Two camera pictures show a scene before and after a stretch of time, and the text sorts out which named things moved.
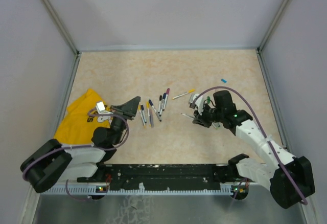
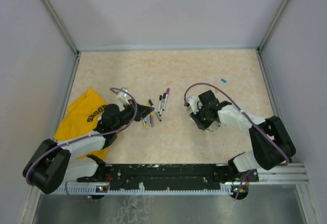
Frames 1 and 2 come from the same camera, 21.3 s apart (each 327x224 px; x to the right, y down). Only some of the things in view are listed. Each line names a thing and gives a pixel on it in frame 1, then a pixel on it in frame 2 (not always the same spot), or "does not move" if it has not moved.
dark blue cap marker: x=164 y=97 does not move
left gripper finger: x=128 y=109 → x=145 y=110
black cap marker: x=159 y=104 does not move
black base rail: x=163 y=174 does not move
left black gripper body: x=112 y=109 → x=138 y=116
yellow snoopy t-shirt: x=80 y=120 does not move
